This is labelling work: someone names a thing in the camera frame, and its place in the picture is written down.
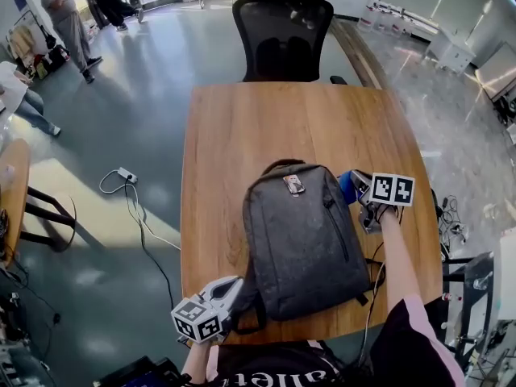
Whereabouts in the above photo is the black power cable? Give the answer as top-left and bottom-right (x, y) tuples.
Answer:
(123, 181), (175, 312)

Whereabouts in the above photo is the grey backpack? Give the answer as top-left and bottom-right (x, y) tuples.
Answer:
(231, 158), (374, 336)

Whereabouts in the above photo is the blue cloth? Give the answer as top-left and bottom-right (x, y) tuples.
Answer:
(337, 171), (359, 205)

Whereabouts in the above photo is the black shelf cart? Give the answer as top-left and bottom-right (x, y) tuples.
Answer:
(441, 250), (516, 378)

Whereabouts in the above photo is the person's right forearm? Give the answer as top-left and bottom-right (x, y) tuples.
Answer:
(377, 206), (428, 330)

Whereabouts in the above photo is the white low cabinet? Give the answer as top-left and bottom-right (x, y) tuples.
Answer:
(426, 28), (476, 74)

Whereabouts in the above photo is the white power cable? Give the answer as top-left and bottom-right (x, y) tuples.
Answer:
(98, 169), (182, 252)

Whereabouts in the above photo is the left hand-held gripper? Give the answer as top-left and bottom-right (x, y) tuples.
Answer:
(170, 275), (246, 346)

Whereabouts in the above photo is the black mesh office chair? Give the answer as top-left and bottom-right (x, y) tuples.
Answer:
(231, 0), (348, 86)

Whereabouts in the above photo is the row of white containers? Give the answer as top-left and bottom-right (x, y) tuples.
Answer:
(356, 0), (439, 40)

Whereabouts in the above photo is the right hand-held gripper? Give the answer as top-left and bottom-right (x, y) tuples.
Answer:
(348, 169), (417, 235)

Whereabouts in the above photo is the black tablet with blue screen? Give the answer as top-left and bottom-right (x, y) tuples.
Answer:
(93, 355), (193, 387)

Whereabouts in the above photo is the round wooden side table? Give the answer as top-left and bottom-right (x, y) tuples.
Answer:
(0, 138), (77, 268)

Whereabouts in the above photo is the clothes rack with bags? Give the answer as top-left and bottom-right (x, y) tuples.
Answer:
(6, 10), (72, 80)

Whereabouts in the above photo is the white leaning board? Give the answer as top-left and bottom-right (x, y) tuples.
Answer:
(475, 40), (516, 102)

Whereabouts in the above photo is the person's left forearm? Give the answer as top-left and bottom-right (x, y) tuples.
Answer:
(181, 339), (214, 383)

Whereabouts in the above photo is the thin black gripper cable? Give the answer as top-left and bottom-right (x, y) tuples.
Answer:
(358, 239), (388, 362)

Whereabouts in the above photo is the black floor cable with plug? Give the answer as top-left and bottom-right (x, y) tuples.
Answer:
(7, 256), (62, 362)

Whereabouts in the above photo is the tangle of floor cables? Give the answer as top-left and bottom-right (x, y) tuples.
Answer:
(437, 194), (471, 243)

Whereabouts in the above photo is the person's black printed shirt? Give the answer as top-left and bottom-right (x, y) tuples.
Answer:
(205, 296), (464, 387)

